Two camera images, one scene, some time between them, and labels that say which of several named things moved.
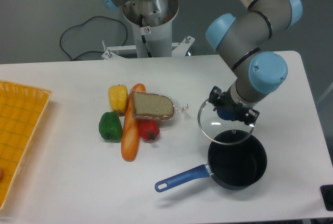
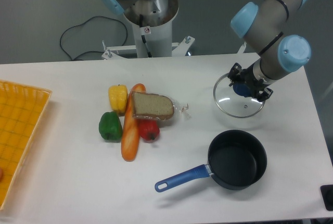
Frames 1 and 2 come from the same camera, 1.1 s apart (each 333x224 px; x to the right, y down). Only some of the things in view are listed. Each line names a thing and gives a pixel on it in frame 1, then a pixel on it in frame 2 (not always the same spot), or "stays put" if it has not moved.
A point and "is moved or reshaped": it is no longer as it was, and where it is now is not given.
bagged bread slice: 152,106 stays put
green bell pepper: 110,127 stays put
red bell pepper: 149,130 stays put
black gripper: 240,110 → 248,77
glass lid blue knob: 221,131 is moved or reshaped
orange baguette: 130,128 stays put
